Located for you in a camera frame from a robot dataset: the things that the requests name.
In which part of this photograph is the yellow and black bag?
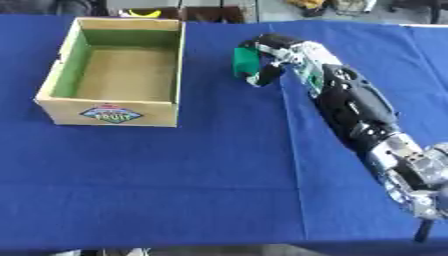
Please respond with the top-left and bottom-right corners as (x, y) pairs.
(285, 0), (333, 18)

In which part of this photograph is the tan cardboard box green inside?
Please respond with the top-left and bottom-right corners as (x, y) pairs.
(33, 16), (188, 128)

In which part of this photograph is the yellow banana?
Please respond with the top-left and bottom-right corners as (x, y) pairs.
(126, 9), (163, 19)

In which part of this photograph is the green block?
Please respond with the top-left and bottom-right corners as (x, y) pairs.
(231, 46), (263, 79)

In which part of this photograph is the grey mesh bag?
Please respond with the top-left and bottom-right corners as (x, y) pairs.
(330, 0), (380, 16)

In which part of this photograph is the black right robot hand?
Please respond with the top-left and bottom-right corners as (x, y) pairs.
(238, 32), (307, 89)

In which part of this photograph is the brown wooden furniture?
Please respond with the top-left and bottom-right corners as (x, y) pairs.
(119, 5), (247, 24)

